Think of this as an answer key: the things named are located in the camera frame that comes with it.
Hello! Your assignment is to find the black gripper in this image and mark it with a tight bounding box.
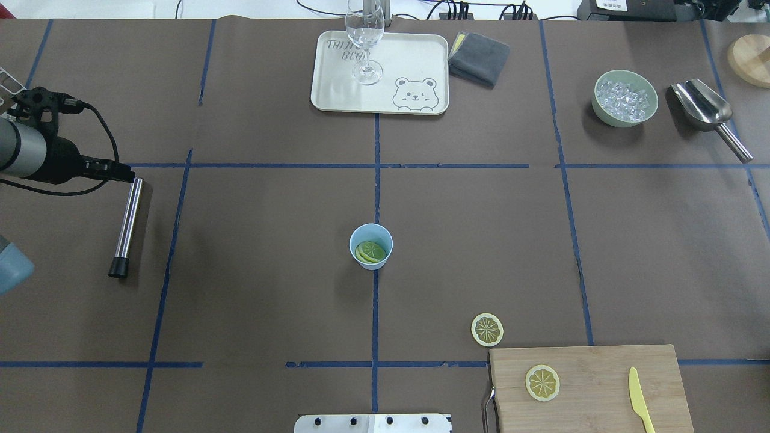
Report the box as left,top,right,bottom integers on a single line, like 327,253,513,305
37,137,137,185

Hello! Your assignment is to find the steel muddler black tip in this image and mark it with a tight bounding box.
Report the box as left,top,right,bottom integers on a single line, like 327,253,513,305
108,176,144,279

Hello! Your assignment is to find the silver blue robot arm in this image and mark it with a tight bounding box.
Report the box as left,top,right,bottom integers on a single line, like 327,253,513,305
1,118,144,278

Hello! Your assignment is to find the light blue plastic cup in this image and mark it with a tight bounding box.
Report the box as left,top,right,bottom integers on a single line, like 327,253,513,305
349,224,393,271

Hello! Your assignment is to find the clear wine glass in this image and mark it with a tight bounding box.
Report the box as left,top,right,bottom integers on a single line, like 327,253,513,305
345,1,385,85

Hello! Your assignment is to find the cream bear serving tray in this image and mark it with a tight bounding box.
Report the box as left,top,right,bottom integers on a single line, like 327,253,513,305
310,30,450,115

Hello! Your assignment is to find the black power strip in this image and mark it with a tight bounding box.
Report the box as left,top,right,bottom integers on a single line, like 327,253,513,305
427,1,537,21

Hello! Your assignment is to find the grey folded cloth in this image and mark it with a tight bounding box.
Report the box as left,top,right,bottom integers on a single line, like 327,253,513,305
448,32,511,88

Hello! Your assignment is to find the black box with label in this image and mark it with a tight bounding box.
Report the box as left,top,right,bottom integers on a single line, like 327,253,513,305
576,1,677,22

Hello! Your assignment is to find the green bowl of ice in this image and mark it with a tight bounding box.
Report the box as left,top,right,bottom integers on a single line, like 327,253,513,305
591,70,658,128

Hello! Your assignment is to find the bamboo cutting board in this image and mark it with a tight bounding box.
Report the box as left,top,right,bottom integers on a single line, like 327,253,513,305
482,343,694,432

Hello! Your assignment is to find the yellow plastic knife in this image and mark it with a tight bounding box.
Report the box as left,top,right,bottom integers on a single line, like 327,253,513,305
628,367,656,433

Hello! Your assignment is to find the steel ice scoop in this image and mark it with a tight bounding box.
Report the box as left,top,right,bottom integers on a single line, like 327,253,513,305
670,79,754,164

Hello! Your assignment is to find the wooden mug tree stand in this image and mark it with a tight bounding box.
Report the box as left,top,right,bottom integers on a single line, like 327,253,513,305
728,34,769,88

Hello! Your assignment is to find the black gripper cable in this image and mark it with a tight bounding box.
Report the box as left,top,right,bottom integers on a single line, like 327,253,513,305
0,90,124,198

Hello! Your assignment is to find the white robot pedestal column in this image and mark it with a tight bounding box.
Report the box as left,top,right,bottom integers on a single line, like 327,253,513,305
294,413,453,432

